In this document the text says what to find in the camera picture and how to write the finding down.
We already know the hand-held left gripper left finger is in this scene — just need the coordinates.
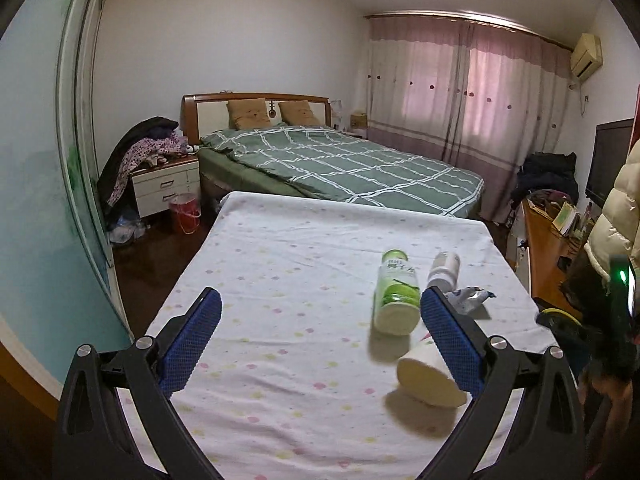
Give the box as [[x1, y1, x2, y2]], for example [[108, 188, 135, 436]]
[[52, 286, 223, 480]]

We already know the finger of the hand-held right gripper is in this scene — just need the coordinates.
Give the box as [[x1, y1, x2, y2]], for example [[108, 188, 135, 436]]
[[535, 308, 586, 343]]

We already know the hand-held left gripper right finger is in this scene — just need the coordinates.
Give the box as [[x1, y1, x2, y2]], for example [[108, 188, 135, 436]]
[[420, 286, 586, 480]]

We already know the white paper cup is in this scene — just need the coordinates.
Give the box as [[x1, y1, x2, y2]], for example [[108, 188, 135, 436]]
[[396, 335, 468, 407]]

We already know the silver blue snack wrapper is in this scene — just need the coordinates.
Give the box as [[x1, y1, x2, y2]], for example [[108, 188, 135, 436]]
[[445, 286, 496, 316]]

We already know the green label bottle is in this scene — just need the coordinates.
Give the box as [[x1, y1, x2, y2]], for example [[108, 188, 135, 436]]
[[372, 248, 422, 337]]

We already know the small white bottle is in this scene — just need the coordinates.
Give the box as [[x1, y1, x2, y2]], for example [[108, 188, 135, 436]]
[[427, 252, 462, 291]]

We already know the wooden desk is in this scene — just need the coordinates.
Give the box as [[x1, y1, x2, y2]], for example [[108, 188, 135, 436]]
[[520, 195, 591, 321]]

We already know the green book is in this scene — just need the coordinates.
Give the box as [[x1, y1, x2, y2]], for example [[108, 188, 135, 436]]
[[552, 202, 581, 236]]

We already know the cream puffer jacket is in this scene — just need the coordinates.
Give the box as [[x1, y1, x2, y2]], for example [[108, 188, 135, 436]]
[[582, 140, 640, 296]]

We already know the white dotted table cloth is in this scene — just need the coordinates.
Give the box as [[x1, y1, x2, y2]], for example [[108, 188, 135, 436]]
[[117, 191, 561, 480]]

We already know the red bucket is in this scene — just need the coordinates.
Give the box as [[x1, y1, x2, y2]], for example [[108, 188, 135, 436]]
[[169, 192, 202, 234]]

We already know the dark bag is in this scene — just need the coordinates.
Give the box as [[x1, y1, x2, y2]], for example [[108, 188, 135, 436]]
[[515, 151, 580, 201]]

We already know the black television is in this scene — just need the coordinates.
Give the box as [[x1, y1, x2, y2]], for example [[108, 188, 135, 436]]
[[586, 119, 636, 209]]

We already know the white nightstand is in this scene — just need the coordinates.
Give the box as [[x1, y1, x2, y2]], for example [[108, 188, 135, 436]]
[[131, 156, 202, 218]]

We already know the dark green bed sheet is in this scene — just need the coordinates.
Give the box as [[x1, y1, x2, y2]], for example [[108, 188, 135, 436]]
[[198, 146, 311, 198]]

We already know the purple floral garment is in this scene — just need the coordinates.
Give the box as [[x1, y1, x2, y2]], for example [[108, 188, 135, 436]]
[[107, 132, 193, 206]]

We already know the pile of clothes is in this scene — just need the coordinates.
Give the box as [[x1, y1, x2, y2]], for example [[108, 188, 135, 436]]
[[97, 116, 180, 206]]

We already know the green checked quilt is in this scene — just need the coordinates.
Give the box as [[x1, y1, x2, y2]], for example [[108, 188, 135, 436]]
[[200, 125, 485, 218]]

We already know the frosted glass sliding door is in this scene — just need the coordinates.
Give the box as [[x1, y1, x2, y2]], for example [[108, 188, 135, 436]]
[[0, 0, 133, 361]]

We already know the brown pillow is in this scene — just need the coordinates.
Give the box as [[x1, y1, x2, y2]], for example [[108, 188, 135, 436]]
[[226, 98, 271, 130], [278, 101, 321, 127]]

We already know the pink curtain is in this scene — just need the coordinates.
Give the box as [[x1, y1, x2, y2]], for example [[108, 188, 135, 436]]
[[365, 14, 573, 223]]

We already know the wooden bed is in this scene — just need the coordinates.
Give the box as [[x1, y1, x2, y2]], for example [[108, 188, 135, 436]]
[[181, 92, 486, 221]]

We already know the cream air conditioner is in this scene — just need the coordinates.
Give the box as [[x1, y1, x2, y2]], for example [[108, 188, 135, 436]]
[[570, 33, 603, 80]]

